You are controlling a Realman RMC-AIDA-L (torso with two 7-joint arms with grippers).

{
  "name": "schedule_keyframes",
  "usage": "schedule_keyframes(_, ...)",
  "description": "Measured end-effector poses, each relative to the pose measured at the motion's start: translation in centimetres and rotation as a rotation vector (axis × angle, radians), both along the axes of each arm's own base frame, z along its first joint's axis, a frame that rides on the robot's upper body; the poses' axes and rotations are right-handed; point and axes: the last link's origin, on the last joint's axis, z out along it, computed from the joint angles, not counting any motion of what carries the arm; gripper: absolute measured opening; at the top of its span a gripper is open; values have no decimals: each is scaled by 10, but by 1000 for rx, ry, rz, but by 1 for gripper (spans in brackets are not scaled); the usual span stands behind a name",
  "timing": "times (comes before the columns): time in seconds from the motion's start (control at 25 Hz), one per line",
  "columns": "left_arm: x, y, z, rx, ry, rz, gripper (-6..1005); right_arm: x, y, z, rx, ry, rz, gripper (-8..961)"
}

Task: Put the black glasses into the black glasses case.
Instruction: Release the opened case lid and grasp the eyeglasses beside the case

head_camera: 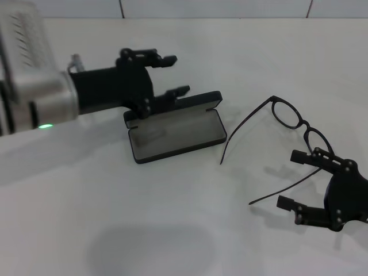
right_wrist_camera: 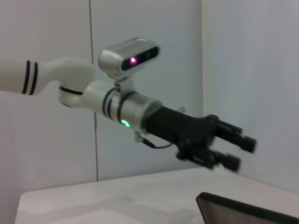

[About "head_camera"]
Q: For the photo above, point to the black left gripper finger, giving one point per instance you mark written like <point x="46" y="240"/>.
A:
<point x="161" y="61"/>
<point x="169" y="95"/>

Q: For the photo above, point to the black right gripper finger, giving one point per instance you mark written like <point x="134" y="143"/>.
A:
<point x="300" y="156"/>
<point x="287" y="202"/>

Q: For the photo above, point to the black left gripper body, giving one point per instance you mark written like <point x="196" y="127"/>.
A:
<point x="115" y="89"/>

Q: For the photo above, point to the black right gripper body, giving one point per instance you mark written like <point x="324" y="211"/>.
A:
<point x="348" y="195"/>

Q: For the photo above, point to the black framed glasses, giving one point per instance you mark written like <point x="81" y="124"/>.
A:
<point x="304" y="125"/>

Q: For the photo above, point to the black glasses case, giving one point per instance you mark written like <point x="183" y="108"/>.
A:
<point x="178" y="135"/>

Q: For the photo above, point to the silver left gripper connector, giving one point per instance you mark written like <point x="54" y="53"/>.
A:
<point x="76" y="63"/>

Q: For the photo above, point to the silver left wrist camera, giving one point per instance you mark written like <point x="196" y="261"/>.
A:
<point x="26" y="34"/>

